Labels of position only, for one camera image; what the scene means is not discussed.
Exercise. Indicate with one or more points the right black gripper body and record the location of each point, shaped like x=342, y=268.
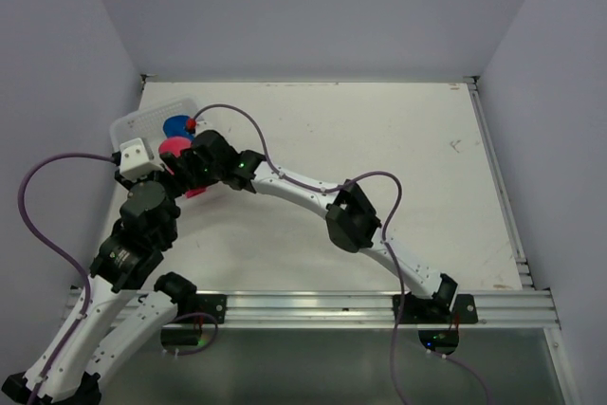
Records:
x=204, y=175

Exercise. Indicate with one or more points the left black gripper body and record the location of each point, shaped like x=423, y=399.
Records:
x=170, y=233

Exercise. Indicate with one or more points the pink towel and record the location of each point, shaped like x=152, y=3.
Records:
x=174, y=146

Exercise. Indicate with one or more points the blue towel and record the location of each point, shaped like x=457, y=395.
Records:
x=177, y=127

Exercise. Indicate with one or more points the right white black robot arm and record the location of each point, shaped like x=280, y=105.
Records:
x=351, y=219

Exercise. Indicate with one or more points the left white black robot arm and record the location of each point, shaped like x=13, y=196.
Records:
x=90, y=347

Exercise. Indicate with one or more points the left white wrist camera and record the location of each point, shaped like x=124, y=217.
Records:
x=136, y=159

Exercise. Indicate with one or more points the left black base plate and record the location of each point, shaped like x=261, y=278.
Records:
x=214, y=304

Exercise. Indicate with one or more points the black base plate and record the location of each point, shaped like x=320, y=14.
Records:
x=417, y=311
x=214, y=304

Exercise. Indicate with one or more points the front aluminium rail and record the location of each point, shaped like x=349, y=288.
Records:
x=524, y=309

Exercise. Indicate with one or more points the aluminium rail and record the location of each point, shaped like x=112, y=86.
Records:
x=524, y=309
x=517, y=248

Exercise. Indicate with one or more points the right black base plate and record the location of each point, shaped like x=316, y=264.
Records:
x=417, y=311

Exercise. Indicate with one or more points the right aluminium rail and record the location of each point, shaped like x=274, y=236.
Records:
x=517, y=248

